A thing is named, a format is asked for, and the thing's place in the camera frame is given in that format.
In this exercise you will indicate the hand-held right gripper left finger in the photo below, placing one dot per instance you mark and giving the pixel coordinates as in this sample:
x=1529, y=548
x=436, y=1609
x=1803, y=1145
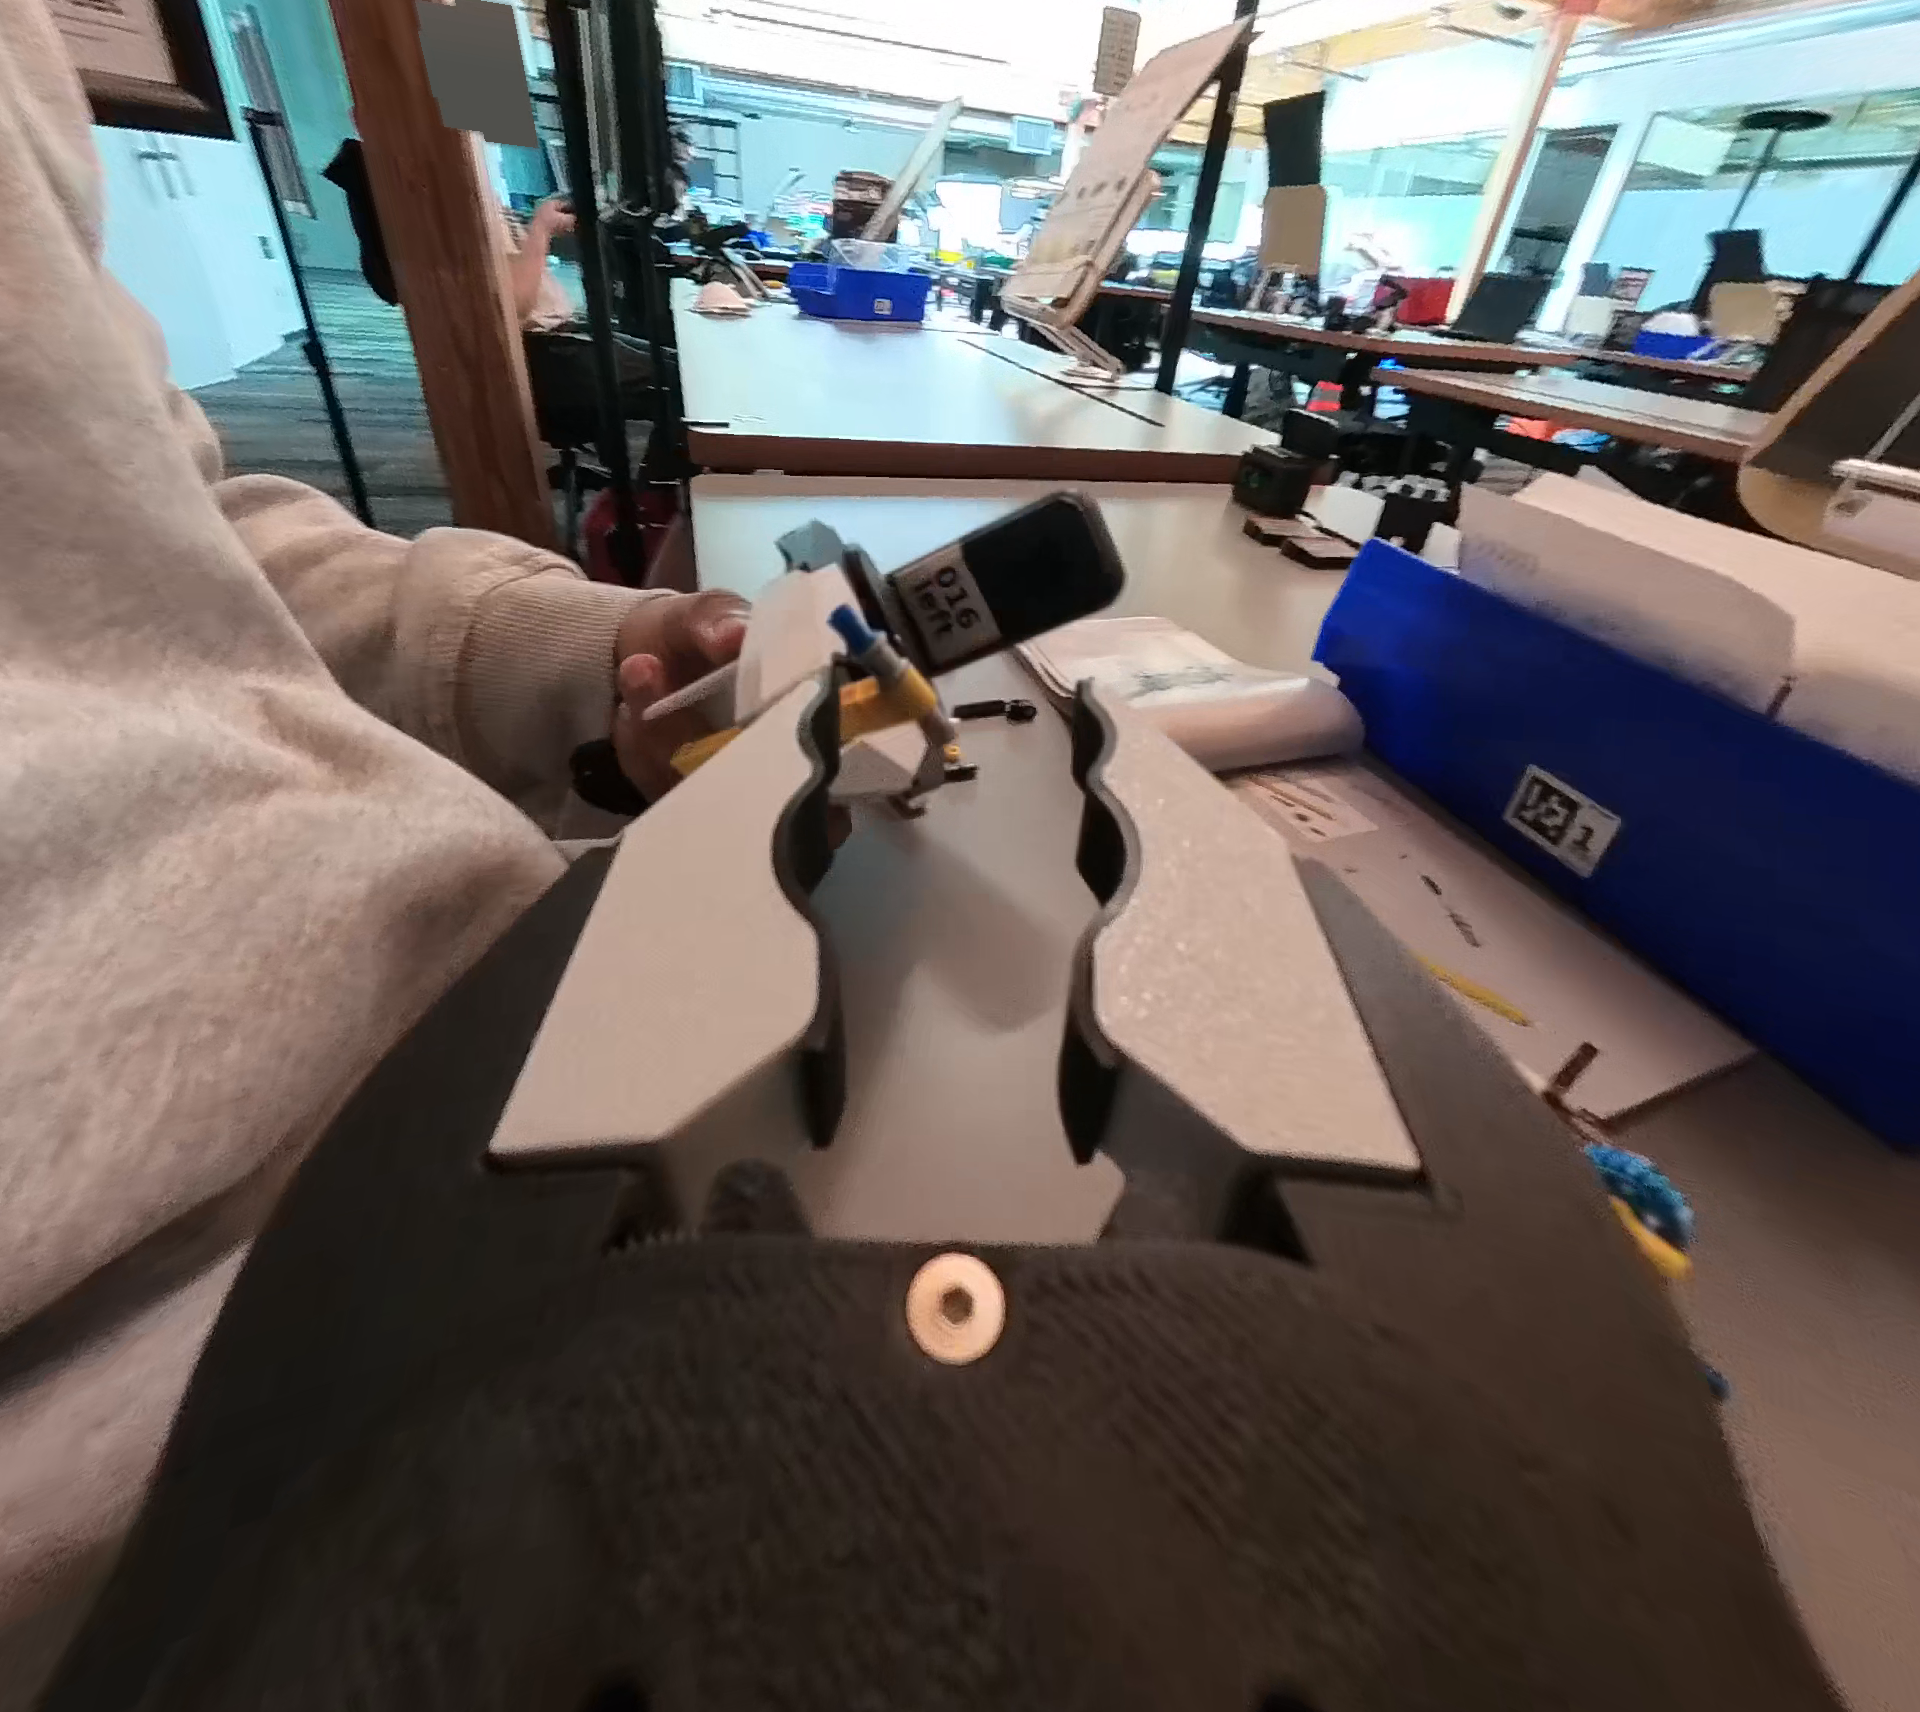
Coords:
x=674, y=962

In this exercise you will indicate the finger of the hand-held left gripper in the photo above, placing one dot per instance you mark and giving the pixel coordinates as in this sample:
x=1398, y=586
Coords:
x=780, y=647
x=878, y=766

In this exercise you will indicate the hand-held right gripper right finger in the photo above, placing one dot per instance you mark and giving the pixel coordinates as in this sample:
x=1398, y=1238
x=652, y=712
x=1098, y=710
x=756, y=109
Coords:
x=1245, y=962

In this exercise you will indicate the long yellow lego beam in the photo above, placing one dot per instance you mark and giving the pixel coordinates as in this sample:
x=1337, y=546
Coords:
x=866, y=705

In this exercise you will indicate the blue and white lego pin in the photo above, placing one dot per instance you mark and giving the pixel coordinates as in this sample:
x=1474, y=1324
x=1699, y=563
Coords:
x=875, y=655

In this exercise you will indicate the multicoloured lego assembly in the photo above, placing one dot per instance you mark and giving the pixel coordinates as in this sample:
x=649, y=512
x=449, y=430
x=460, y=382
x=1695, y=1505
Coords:
x=1643, y=1202

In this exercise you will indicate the person's left forearm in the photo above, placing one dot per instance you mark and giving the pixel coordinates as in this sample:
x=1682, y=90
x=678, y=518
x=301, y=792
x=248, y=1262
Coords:
x=451, y=647

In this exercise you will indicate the small black lego piece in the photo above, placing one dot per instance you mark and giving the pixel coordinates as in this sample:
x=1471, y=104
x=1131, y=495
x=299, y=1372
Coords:
x=990, y=710

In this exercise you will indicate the lego instruction booklet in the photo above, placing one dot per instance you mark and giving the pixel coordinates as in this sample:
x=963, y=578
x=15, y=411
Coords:
x=1185, y=693

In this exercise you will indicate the person's left hand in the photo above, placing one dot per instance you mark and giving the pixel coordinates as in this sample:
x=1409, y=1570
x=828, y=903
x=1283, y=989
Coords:
x=674, y=647

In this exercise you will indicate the white work table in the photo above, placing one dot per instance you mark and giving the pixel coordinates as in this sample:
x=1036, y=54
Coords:
x=1574, y=406
x=900, y=392

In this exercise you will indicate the small black cube device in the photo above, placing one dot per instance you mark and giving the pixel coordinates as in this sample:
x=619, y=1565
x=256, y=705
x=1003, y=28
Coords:
x=1269, y=478

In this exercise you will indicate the small blue bin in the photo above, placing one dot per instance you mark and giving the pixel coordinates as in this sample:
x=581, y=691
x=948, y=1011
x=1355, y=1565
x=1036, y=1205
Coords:
x=862, y=291

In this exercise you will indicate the tilted wooden board stand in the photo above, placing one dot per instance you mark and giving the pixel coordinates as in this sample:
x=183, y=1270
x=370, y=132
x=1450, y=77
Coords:
x=1845, y=422
x=1118, y=182

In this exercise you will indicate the blue bin with marker label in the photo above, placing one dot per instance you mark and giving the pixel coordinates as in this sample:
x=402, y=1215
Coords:
x=1724, y=872

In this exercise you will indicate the black metal pole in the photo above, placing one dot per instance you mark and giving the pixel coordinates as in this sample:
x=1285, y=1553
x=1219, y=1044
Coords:
x=609, y=92
x=1230, y=92

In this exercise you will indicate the person in grey sweatshirt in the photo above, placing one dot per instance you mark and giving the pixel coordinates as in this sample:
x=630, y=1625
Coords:
x=151, y=842

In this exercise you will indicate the black tripod stand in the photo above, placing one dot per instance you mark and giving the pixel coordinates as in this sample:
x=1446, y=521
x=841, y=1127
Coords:
x=309, y=316

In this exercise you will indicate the wooden post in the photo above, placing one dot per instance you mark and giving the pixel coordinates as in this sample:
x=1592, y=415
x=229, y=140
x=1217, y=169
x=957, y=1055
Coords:
x=420, y=243

